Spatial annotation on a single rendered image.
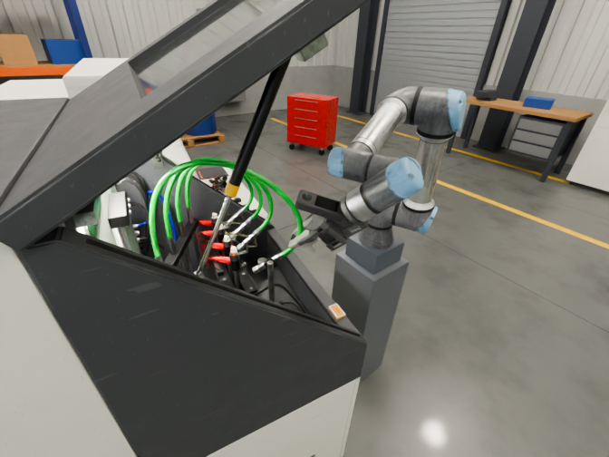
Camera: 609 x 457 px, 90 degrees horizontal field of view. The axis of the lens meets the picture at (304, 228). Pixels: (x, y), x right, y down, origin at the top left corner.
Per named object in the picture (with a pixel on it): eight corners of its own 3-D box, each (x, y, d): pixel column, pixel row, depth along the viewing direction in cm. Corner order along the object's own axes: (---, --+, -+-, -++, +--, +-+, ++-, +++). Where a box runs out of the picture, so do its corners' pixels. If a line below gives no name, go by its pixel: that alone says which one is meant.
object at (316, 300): (352, 365, 95) (359, 332, 87) (341, 372, 94) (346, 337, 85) (275, 256, 141) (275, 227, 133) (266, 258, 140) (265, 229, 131)
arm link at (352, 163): (389, 77, 102) (323, 147, 72) (423, 80, 97) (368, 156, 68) (385, 111, 110) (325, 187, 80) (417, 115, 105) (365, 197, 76)
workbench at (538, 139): (442, 152, 537) (460, 89, 482) (463, 146, 573) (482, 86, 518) (545, 183, 430) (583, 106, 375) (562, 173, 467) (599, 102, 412)
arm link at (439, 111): (398, 214, 133) (423, 81, 98) (433, 224, 127) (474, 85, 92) (389, 230, 125) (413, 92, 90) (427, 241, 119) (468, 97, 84)
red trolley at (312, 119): (286, 150, 523) (286, 95, 477) (299, 143, 557) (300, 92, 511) (323, 157, 496) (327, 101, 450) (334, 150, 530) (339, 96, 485)
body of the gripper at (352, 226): (330, 253, 76) (369, 232, 68) (304, 233, 72) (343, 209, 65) (333, 231, 81) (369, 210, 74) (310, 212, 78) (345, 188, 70)
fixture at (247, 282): (260, 321, 104) (257, 288, 96) (231, 332, 100) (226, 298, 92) (231, 264, 129) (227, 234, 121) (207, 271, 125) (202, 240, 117)
